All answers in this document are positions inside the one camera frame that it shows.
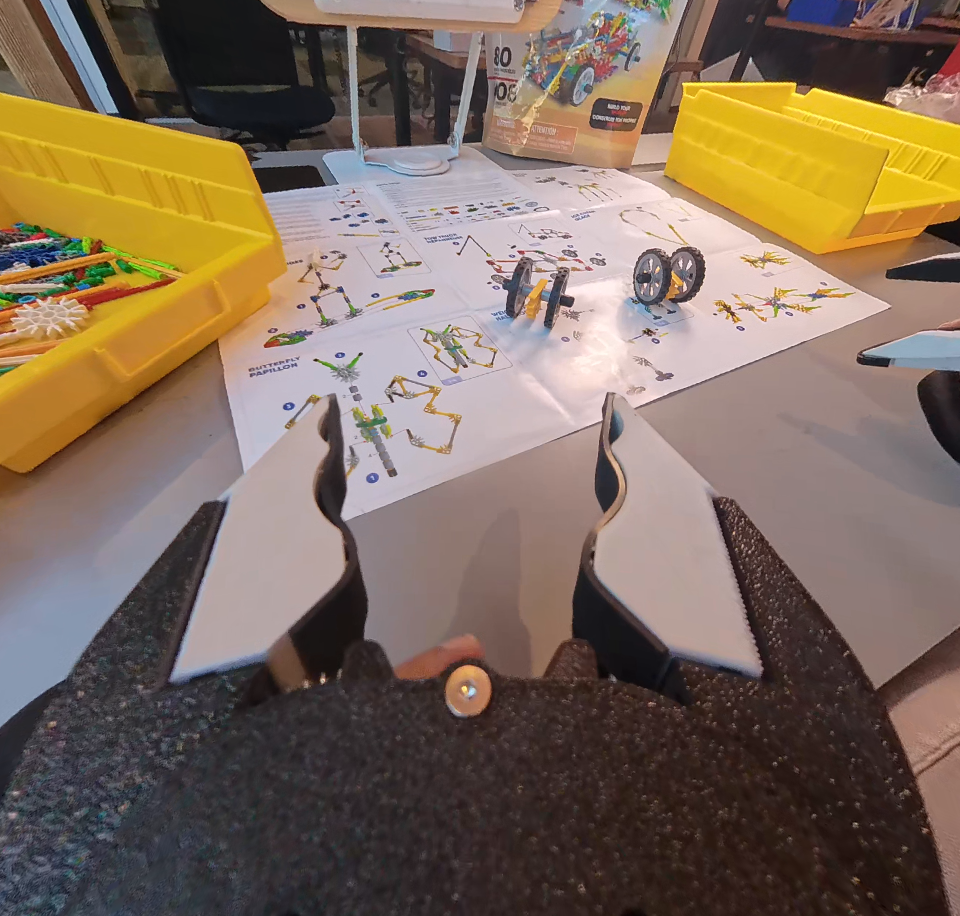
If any dark cloth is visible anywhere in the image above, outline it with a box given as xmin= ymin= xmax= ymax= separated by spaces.
xmin=917 ymin=370 xmax=960 ymax=461

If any black office chair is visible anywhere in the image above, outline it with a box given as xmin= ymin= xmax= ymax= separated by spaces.
xmin=141 ymin=0 xmax=337 ymax=146

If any black flat panel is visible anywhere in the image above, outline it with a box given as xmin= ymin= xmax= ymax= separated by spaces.
xmin=251 ymin=164 xmax=329 ymax=196

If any construction toy kit box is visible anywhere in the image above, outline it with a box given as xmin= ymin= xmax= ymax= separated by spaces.
xmin=480 ymin=0 xmax=704 ymax=172

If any white printed instruction sheet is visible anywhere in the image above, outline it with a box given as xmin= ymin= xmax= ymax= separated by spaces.
xmin=219 ymin=166 xmax=892 ymax=521

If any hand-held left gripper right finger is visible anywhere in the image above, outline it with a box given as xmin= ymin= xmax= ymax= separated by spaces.
xmin=572 ymin=392 xmax=765 ymax=679

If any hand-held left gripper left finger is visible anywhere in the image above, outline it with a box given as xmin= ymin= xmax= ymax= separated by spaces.
xmin=169 ymin=393 xmax=370 ymax=686

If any yellow plastic parts bin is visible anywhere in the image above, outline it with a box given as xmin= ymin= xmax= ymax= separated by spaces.
xmin=0 ymin=93 xmax=288 ymax=475

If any pile of toy pieces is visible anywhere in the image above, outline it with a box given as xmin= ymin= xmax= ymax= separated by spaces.
xmin=0 ymin=222 xmax=186 ymax=377

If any clear plastic wrap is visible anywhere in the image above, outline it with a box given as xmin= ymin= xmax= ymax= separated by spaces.
xmin=883 ymin=68 xmax=960 ymax=121

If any stack of yellow plastic bins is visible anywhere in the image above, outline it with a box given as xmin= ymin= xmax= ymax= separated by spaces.
xmin=663 ymin=82 xmax=960 ymax=256

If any white snowflake connector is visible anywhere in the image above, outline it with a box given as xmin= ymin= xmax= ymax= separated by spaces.
xmin=9 ymin=295 xmax=93 ymax=341

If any toy wheel pair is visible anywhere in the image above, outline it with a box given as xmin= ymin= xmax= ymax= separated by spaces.
xmin=632 ymin=247 xmax=707 ymax=307
xmin=504 ymin=256 xmax=577 ymax=331

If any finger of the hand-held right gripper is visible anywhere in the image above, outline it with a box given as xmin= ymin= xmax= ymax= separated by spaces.
xmin=885 ymin=250 xmax=960 ymax=285
xmin=855 ymin=328 xmax=960 ymax=373

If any person's left hand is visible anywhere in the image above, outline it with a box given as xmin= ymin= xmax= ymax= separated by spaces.
xmin=393 ymin=633 xmax=485 ymax=682

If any white metal stand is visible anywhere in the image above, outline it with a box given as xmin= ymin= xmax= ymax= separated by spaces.
xmin=322 ymin=23 xmax=490 ymax=190

